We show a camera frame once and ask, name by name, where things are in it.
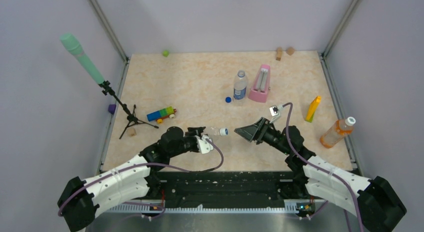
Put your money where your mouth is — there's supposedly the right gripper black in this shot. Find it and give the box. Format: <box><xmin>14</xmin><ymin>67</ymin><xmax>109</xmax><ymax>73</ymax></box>
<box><xmin>235</xmin><ymin>117</ymin><xmax>292</xmax><ymax>155</ymax></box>

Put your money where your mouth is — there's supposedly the clear bottle white cap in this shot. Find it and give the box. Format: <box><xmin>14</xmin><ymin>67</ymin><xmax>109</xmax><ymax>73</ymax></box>
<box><xmin>203</xmin><ymin>126</ymin><xmax>221</xmax><ymax>137</ymax></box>

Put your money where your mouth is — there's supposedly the clear bottle blue label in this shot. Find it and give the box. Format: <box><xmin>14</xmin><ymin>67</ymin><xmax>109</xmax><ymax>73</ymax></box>
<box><xmin>233</xmin><ymin>70</ymin><xmax>249</xmax><ymax>102</ymax></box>

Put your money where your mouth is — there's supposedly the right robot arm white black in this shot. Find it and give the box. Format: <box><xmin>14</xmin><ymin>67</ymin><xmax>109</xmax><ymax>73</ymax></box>
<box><xmin>235</xmin><ymin>118</ymin><xmax>407</xmax><ymax>231</ymax></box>

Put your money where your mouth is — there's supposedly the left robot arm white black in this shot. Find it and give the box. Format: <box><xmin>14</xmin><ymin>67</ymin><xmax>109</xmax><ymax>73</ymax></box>
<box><xmin>57</xmin><ymin>127</ymin><xmax>213</xmax><ymax>231</ymax></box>

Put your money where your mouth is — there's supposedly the orange juice bottle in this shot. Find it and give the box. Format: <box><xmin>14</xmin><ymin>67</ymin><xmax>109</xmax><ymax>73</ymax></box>
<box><xmin>319</xmin><ymin>117</ymin><xmax>356</xmax><ymax>148</ymax></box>

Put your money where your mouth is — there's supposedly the pink metronome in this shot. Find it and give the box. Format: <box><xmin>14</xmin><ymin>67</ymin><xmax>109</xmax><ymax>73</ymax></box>
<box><xmin>248</xmin><ymin>64</ymin><xmax>271</xmax><ymax>103</ymax></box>

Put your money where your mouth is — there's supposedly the toy brick car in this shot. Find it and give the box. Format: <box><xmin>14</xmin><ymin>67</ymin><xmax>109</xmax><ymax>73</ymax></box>
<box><xmin>146</xmin><ymin>106</ymin><xmax>177</xmax><ymax>124</ymax></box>

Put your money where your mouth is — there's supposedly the wooden cube near tripod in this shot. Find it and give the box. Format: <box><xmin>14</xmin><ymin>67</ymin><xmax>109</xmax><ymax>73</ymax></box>
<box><xmin>127</xmin><ymin>127</ymin><xmax>137</xmax><ymax>137</ymax></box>

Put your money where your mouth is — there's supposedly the black microphone tripod stand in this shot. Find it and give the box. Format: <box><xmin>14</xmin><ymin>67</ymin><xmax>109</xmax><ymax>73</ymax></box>
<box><xmin>99</xmin><ymin>81</ymin><xmax>159</xmax><ymax>139</ymax></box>

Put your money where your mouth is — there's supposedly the tall wooden block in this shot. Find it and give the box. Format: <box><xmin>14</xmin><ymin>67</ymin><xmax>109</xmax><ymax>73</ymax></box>
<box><xmin>275</xmin><ymin>47</ymin><xmax>283</xmax><ymax>61</ymax></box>

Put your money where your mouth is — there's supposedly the purple small block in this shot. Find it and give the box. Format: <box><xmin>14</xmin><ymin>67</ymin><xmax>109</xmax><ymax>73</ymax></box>
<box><xmin>107</xmin><ymin>104</ymin><xmax>117</xmax><ymax>115</ymax></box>

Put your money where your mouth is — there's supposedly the small wooden cube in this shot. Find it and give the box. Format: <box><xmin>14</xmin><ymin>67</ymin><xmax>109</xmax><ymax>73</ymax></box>
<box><xmin>286</xmin><ymin>47</ymin><xmax>296</xmax><ymax>56</ymax></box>

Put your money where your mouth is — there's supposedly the green small cube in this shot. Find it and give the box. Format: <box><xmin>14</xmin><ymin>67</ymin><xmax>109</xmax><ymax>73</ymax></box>
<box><xmin>162</xmin><ymin>50</ymin><xmax>170</xmax><ymax>57</ymax></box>

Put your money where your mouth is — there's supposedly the green microphone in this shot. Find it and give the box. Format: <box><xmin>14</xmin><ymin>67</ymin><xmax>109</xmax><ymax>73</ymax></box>
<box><xmin>59</xmin><ymin>33</ymin><xmax>105</xmax><ymax>84</ymax></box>

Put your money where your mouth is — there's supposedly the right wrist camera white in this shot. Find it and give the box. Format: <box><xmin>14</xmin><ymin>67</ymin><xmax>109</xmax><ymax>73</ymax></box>
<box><xmin>269</xmin><ymin>104</ymin><xmax>284</xmax><ymax>124</ymax></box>

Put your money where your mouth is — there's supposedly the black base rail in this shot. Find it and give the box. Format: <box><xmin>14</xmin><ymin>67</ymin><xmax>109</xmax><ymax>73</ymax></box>
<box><xmin>136</xmin><ymin>171</ymin><xmax>322</xmax><ymax>209</ymax></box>

